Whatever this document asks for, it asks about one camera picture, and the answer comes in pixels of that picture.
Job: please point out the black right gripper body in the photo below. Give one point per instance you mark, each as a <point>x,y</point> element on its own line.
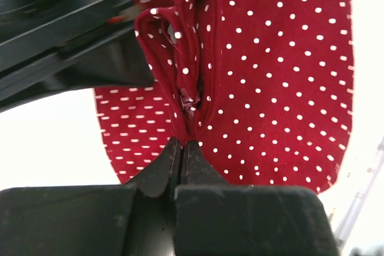
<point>32,29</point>

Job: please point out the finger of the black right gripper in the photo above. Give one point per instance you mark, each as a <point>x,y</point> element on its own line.
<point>114,60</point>

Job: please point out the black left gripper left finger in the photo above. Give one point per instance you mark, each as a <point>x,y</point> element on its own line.
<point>135,218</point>

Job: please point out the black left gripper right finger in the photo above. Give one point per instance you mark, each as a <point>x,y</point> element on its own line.
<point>216,218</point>

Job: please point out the red polka dot skirt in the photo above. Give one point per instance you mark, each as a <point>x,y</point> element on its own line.
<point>264,86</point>

